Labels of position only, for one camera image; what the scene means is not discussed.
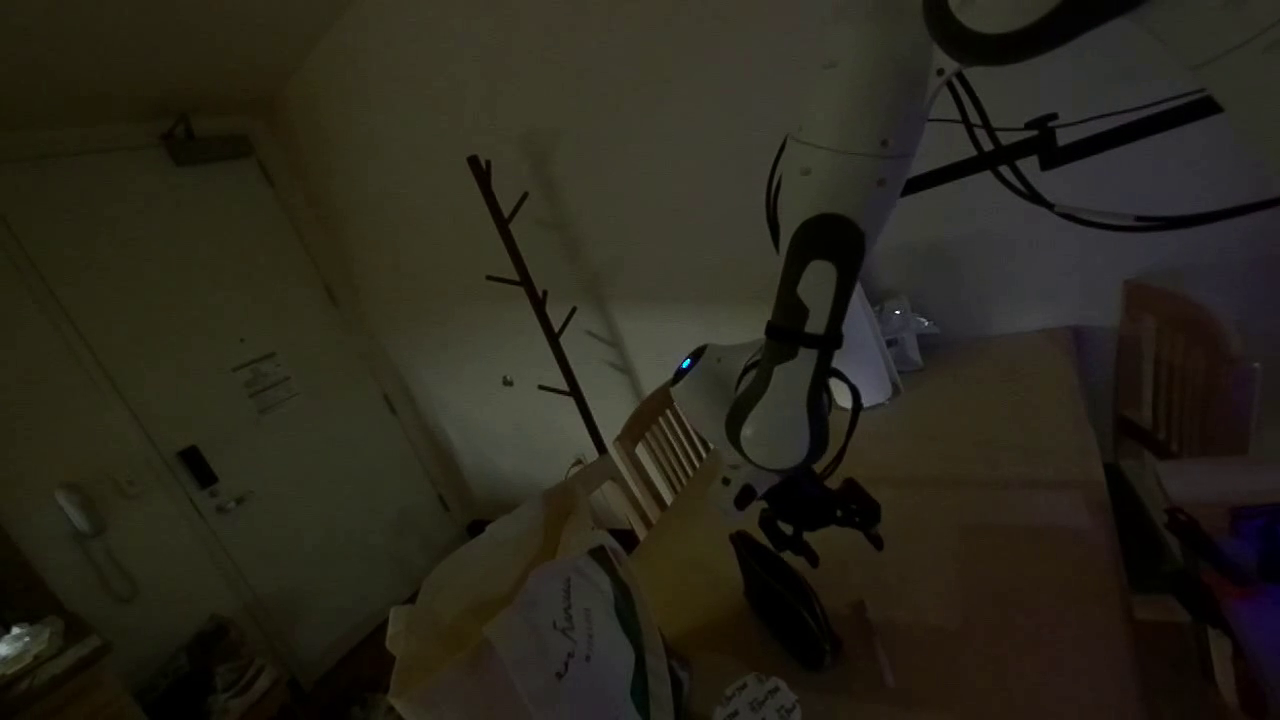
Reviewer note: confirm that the dark door closer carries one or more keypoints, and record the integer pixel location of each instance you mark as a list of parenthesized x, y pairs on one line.
[(200, 143)]

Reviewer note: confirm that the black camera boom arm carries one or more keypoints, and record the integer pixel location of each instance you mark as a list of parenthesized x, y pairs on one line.
[(1067, 143)]

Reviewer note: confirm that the white door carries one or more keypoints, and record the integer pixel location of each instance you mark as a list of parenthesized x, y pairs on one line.
[(200, 266)]

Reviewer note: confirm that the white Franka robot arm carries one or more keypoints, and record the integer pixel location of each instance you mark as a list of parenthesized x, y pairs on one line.
[(854, 161)]

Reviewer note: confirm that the white bag on table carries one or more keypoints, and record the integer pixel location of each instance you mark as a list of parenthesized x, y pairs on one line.
[(909, 330)]

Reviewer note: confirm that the wooden shelf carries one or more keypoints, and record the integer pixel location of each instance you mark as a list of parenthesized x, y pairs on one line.
[(45, 662)]

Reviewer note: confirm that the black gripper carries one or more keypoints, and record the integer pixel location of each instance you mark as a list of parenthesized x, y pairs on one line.
[(804, 515)]

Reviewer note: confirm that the white paper shopping bag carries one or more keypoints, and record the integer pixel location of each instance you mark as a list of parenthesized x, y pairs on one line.
[(533, 613)]

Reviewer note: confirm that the black coat rack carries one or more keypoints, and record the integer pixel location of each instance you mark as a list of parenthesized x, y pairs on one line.
[(533, 295)]

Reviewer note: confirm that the wooden slat-back chair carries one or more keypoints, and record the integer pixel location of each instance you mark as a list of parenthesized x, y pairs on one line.
[(1172, 372), (663, 453)]

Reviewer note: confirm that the tall white bottle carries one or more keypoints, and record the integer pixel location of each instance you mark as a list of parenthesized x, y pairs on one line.
[(872, 355)]

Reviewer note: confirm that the door lock keypad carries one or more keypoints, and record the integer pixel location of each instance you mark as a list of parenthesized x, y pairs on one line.
[(207, 476)]

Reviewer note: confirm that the dark shoe pile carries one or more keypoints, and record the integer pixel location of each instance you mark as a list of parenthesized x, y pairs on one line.
[(221, 673)]

